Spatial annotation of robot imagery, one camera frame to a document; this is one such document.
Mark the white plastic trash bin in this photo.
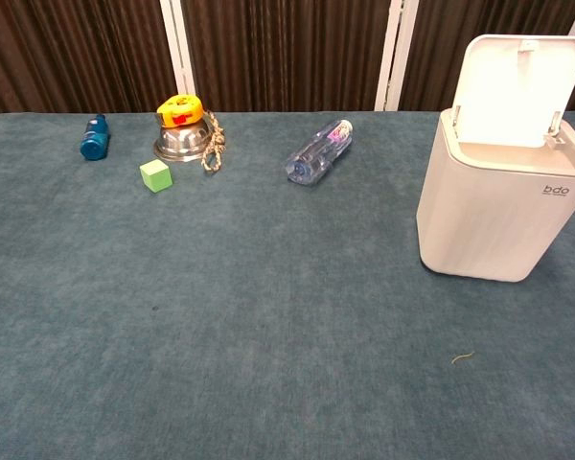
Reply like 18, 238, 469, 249
416, 107, 575, 283

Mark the white plastic bin lid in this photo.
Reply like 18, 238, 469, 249
451, 34, 575, 149

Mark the clear plastic water bottle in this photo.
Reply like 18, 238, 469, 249
284, 119, 355, 184

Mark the teal table cloth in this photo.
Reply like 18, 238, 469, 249
0, 110, 575, 460

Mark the upturned steel bowl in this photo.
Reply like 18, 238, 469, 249
152, 118, 217, 163

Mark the green cube block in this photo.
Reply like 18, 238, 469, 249
139, 159, 173, 194

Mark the yellow tape measure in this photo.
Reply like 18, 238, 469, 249
156, 94, 205, 129

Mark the dark brown pleated curtain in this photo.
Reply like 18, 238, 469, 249
0, 0, 575, 114

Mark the small blue bottle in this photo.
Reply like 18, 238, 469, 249
80, 114, 111, 160

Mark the braided beige rope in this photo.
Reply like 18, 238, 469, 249
200, 109, 225, 175

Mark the white screen frame post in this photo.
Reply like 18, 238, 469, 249
373, 0, 419, 112
158, 0, 198, 97

